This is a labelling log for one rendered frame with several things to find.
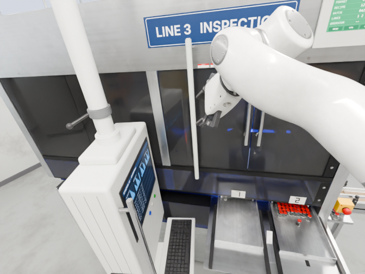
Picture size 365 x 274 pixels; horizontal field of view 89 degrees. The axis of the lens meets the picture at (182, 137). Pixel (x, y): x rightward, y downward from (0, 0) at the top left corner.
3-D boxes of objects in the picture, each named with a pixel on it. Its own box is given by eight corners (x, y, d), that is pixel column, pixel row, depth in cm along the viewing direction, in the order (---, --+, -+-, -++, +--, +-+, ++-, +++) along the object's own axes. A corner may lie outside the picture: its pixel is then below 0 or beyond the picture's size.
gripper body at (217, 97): (251, 101, 42) (222, 121, 52) (247, 66, 46) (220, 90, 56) (224, 93, 40) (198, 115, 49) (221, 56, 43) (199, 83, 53)
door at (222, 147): (171, 164, 121) (157, 70, 92) (246, 169, 110) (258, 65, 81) (171, 164, 121) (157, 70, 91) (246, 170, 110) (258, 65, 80)
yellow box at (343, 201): (330, 202, 115) (334, 194, 112) (344, 204, 114) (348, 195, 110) (336, 212, 109) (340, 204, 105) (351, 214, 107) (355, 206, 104)
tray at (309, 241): (268, 203, 128) (269, 199, 127) (310, 207, 122) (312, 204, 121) (278, 253, 100) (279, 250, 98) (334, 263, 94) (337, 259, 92)
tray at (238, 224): (218, 197, 136) (218, 193, 135) (256, 201, 130) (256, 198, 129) (214, 243, 108) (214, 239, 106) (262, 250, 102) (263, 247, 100)
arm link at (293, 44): (232, 90, 38) (262, 89, 42) (291, 41, 26) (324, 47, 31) (219, 55, 40) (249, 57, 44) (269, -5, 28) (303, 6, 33)
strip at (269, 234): (265, 236, 109) (266, 230, 106) (270, 237, 108) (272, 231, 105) (269, 262, 97) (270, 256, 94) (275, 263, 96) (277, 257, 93)
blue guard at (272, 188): (54, 176, 155) (44, 158, 146) (321, 204, 110) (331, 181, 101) (54, 176, 155) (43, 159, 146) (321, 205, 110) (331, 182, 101)
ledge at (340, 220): (319, 203, 127) (319, 201, 126) (341, 205, 124) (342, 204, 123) (327, 222, 115) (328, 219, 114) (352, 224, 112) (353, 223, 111)
